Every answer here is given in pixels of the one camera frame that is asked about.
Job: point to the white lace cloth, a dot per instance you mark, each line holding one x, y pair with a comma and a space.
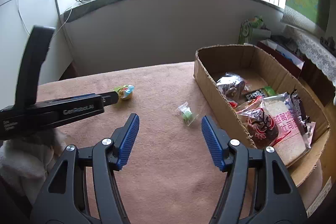
319, 68

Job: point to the black ship model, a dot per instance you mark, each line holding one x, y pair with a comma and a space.
328, 43

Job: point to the left white gloved hand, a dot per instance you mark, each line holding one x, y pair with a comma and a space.
27, 161

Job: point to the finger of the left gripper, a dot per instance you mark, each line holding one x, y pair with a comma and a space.
109, 98

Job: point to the green gift bag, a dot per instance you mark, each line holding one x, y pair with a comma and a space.
253, 31

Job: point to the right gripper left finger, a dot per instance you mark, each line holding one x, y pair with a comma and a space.
123, 140

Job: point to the packaged sliced toast bread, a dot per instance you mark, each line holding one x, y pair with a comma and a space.
292, 142

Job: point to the pink white small sachet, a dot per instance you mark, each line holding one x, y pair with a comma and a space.
310, 132

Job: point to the dark red open box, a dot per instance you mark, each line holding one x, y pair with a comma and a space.
287, 59

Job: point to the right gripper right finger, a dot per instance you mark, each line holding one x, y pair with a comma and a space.
217, 141

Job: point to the clear green candy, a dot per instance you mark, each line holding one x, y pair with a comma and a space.
186, 113

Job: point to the brown pastry clear wrapper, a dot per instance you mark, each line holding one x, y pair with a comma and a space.
232, 86

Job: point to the black small snack packet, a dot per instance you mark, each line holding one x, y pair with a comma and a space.
256, 94

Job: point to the cardboard box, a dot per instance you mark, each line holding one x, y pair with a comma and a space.
257, 101

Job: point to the Snickers chocolate bar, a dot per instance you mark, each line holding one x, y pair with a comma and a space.
299, 110

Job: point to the brown pastry red wrapper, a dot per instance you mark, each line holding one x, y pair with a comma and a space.
262, 126

